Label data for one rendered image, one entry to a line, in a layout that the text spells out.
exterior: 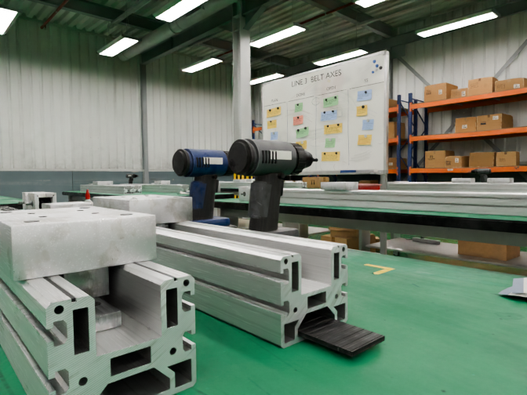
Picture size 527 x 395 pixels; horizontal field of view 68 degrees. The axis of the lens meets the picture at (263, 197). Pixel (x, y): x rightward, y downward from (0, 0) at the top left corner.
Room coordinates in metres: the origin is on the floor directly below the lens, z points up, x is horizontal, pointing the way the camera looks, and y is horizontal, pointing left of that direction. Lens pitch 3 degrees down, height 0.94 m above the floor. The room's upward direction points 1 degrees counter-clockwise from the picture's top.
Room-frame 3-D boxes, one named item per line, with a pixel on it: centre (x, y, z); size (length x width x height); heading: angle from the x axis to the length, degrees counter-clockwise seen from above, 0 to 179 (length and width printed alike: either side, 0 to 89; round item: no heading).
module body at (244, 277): (0.68, 0.21, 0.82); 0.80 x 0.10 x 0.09; 42
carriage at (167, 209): (0.68, 0.21, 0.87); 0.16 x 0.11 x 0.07; 42
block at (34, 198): (1.80, 1.03, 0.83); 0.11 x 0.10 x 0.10; 135
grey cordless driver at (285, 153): (0.69, -0.03, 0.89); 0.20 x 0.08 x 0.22; 134
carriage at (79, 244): (0.37, 0.19, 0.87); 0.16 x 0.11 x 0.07; 42
